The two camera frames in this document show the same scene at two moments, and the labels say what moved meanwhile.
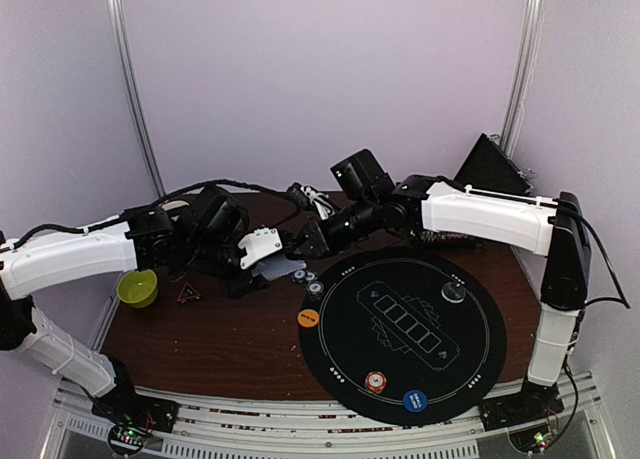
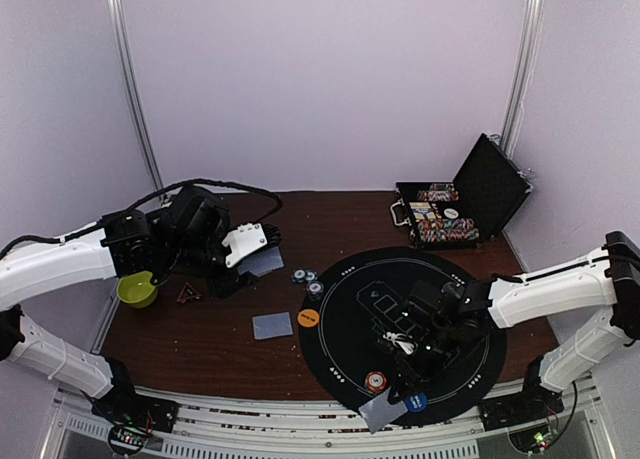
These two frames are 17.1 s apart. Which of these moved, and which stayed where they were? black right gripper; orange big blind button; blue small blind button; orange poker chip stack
Moved: black right gripper
Stayed: blue small blind button; orange poker chip stack; orange big blind button
